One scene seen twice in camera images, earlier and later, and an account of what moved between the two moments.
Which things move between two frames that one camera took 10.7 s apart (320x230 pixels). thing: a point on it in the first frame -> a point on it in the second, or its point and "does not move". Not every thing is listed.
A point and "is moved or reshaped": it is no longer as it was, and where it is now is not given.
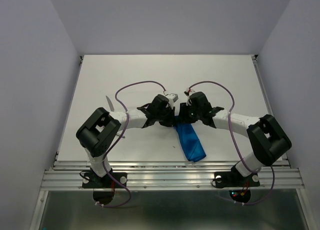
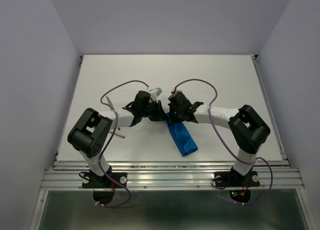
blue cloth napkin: [191, 144] is moved or reshaped
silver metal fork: [119, 135] does not move
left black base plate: [90, 180] does not move
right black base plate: [230, 179] does not move
